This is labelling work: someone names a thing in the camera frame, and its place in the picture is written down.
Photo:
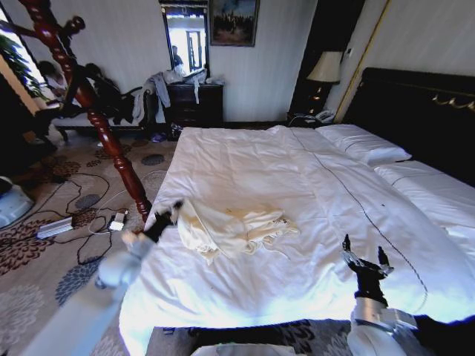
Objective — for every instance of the small grey floor device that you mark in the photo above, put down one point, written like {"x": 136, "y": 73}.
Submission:
{"x": 121, "y": 216}

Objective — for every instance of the framed dark painting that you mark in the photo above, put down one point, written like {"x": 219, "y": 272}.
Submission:
{"x": 233, "y": 22}

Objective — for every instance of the white rounded machine base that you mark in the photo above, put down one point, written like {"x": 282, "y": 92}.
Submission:
{"x": 13, "y": 205}

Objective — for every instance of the cream crumpled garment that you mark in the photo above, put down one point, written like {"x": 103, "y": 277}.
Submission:
{"x": 230, "y": 230}

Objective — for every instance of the white desk telephone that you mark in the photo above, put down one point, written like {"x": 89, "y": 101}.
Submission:
{"x": 325, "y": 116}

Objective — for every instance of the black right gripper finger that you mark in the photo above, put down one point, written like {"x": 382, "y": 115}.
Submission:
{"x": 382, "y": 261}
{"x": 348, "y": 249}

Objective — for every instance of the white clothes pile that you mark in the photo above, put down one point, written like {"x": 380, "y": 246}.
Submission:
{"x": 182, "y": 76}

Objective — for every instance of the silver metal power box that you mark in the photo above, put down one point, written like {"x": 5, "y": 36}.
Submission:
{"x": 54, "y": 227}

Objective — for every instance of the white pillow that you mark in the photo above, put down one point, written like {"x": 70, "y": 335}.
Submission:
{"x": 363, "y": 142}
{"x": 434, "y": 185}

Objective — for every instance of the purple floor item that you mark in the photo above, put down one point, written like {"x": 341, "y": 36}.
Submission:
{"x": 159, "y": 138}

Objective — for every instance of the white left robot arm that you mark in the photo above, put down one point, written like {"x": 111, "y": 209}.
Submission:
{"x": 92, "y": 296}

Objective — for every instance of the red wooden coat rack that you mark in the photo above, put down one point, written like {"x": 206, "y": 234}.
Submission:
{"x": 105, "y": 141}

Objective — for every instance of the grey hanging garment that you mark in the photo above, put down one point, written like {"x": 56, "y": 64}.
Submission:
{"x": 157, "y": 94}

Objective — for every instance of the dark upholstered bench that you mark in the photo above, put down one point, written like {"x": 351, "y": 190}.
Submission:
{"x": 107, "y": 120}

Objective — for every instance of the tall wall mirror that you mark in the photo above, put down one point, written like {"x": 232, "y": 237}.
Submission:
{"x": 187, "y": 41}

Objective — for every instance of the dark wooden dresser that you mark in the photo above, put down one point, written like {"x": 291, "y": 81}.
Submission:
{"x": 194, "y": 105}

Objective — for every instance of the white power adapter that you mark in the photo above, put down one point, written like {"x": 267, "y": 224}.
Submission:
{"x": 116, "y": 225}

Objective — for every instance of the dark wooden nightstand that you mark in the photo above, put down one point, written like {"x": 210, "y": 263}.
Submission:
{"x": 302, "y": 119}

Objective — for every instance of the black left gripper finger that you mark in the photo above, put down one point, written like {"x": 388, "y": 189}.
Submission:
{"x": 173, "y": 219}
{"x": 178, "y": 204}

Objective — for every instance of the green leafy plant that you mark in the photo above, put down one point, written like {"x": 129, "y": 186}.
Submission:
{"x": 16, "y": 63}

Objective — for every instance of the white bed duvet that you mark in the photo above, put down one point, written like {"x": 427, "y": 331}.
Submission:
{"x": 278, "y": 185}

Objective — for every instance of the cream shade table lamp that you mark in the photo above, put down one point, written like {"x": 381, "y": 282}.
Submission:
{"x": 326, "y": 68}

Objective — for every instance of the black garment heap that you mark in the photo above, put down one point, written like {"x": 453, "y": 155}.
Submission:
{"x": 107, "y": 92}

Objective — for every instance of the dark wooden headboard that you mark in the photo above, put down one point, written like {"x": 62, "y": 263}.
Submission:
{"x": 415, "y": 111}

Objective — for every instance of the white robot front shell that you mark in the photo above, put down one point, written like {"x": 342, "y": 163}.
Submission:
{"x": 230, "y": 351}

